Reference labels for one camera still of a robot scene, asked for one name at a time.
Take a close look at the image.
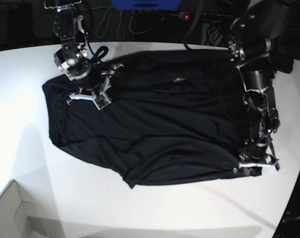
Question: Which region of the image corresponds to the black t-shirt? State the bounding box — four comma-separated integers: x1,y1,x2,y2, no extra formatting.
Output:
43,50,249,187

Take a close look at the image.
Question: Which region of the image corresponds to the blue plastic bin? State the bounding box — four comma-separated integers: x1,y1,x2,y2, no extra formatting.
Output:
111,0,181,10

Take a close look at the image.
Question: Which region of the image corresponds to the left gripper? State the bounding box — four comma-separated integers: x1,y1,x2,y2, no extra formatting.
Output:
233,148,280,177

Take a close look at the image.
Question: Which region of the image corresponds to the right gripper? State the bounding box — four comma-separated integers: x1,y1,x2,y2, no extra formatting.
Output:
66,63,124,104

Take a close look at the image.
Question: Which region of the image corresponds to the grey looped cable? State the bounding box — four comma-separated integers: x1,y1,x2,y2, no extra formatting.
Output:
95,7,165,39

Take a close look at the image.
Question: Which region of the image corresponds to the white cardboard box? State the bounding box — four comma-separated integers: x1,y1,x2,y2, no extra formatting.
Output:
0,180,39,238

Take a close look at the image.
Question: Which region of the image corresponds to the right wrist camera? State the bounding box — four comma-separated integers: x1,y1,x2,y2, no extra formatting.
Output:
93,92,112,111

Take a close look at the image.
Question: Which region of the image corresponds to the black power strip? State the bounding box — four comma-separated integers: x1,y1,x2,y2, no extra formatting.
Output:
177,11,233,23

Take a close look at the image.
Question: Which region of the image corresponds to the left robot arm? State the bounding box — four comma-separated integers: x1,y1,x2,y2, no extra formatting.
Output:
220,0,300,177

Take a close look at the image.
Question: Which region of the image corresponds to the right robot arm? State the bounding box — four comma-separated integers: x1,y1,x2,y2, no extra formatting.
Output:
44,0,124,111

